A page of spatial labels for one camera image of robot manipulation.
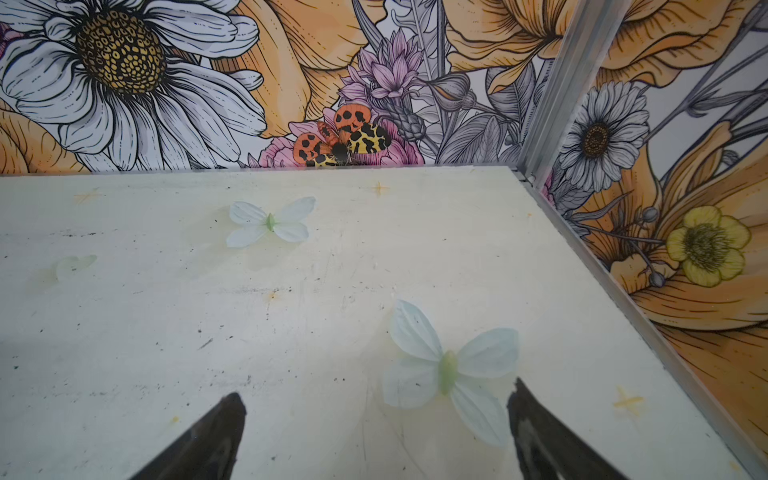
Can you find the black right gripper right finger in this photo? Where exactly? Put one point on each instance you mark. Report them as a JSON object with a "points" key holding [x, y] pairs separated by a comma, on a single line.
{"points": [[546, 448]]}

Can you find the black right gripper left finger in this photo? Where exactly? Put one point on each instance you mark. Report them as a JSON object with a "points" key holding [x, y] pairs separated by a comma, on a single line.
{"points": [[207, 450]]}

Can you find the aluminium corner post right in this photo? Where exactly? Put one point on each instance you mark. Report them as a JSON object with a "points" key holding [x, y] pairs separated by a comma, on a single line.
{"points": [[585, 45]]}

